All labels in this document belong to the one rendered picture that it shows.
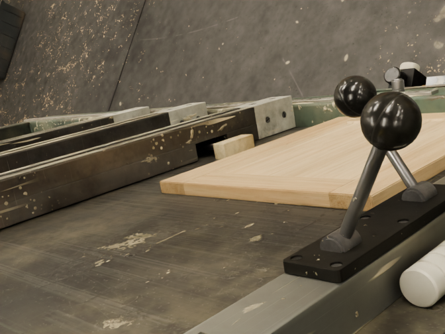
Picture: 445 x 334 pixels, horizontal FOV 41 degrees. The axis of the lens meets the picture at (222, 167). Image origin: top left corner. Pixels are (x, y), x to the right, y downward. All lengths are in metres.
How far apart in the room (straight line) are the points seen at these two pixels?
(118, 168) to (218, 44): 2.12
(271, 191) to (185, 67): 2.49
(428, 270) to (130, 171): 0.67
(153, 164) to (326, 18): 1.73
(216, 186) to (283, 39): 1.99
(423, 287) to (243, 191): 0.39
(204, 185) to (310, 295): 0.47
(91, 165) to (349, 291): 0.64
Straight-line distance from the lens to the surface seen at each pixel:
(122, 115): 1.65
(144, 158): 1.04
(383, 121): 0.38
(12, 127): 2.31
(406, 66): 1.41
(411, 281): 0.45
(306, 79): 2.59
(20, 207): 0.93
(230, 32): 3.05
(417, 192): 0.53
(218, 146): 1.08
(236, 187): 0.80
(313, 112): 1.30
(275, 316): 0.38
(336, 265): 0.41
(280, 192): 0.75
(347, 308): 0.42
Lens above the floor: 1.87
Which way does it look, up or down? 43 degrees down
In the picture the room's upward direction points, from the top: 69 degrees counter-clockwise
